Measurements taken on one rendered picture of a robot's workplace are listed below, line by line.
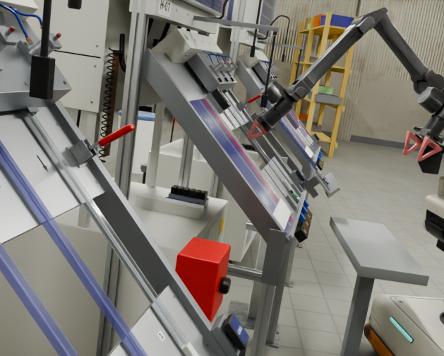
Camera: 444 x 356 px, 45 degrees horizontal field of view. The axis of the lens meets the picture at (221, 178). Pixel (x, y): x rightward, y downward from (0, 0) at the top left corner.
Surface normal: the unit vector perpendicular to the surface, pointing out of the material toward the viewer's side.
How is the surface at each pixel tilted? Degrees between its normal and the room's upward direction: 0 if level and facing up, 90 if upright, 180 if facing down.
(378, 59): 90
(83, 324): 90
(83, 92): 90
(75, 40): 90
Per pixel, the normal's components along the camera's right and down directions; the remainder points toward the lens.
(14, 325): -0.22, 0.18
